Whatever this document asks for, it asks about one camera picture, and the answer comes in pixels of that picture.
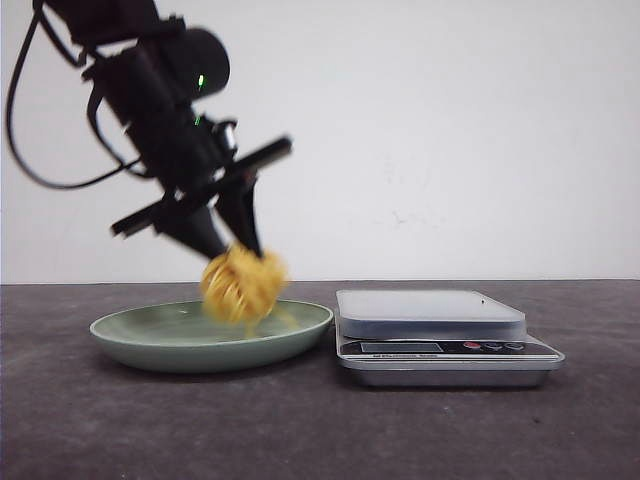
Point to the light green round plate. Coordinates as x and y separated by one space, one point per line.
181 338

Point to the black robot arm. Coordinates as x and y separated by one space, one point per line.
112 26

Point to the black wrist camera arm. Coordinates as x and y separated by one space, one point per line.
222 133

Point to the silver digital kitchen scale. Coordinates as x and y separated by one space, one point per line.
438 338

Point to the yellow vermicelli noodle bundle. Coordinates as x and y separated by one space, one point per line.
240 287

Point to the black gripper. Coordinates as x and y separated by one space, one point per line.
150 89

